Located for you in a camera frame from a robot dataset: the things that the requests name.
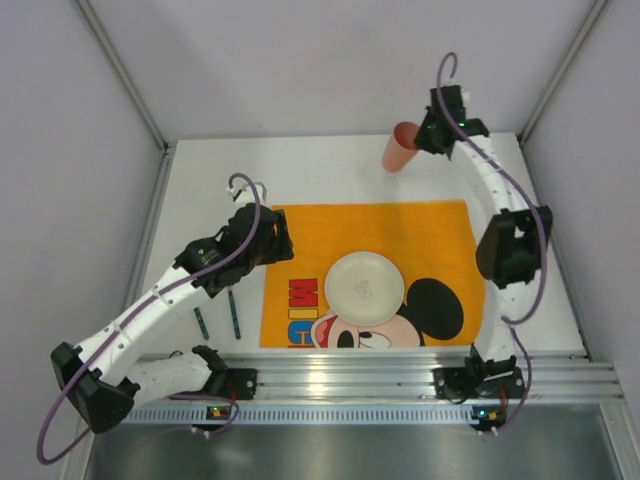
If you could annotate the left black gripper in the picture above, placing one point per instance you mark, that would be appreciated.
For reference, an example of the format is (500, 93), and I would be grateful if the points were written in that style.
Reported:
(281, 235)

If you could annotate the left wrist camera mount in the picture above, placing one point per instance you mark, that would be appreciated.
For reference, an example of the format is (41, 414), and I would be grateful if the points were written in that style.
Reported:
(248, 193)

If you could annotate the orange cartoon placemat cloth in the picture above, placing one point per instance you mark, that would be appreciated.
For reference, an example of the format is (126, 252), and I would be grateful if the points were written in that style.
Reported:
(431, 244)

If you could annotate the cream round plate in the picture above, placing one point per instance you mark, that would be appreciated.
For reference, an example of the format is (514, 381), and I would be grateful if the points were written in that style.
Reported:
(364, 288)

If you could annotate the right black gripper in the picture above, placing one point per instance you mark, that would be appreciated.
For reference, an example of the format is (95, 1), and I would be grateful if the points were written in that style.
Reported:
(426, 133)

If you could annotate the white slotted cable duct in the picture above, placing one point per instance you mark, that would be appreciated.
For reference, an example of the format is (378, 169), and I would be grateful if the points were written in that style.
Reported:
(253, 413)

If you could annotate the pink plastic cup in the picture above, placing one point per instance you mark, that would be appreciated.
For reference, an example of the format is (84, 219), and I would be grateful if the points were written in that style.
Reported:
(400, 148)

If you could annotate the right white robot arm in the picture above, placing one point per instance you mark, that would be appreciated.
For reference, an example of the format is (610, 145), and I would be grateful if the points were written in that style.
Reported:
(511, 251)

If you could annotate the aluminium mounting rail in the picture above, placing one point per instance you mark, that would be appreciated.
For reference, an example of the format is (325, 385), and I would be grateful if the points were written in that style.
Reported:
(342, 376)

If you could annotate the spoon with teal handle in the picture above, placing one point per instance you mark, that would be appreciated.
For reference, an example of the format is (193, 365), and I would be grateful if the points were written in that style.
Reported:
(234, 313)

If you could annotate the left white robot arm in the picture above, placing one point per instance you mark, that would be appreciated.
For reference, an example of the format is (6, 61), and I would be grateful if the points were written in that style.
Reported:
(103, 376)

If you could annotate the fork with teal handle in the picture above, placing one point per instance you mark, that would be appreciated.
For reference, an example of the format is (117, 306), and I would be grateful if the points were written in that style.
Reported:
(201, 324)

